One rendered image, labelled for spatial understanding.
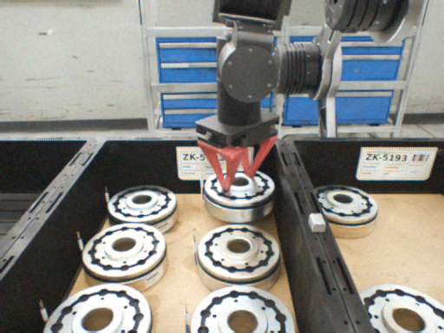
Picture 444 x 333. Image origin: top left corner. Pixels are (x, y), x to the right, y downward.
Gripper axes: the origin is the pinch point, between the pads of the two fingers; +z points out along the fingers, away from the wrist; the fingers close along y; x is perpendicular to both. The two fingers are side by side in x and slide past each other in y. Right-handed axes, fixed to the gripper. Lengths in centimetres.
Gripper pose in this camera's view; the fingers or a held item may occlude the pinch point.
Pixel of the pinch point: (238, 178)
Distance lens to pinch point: 51.8
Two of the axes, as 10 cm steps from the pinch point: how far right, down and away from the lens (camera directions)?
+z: 0.0, 8.8, 4.8
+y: 7.1, -3.4, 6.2
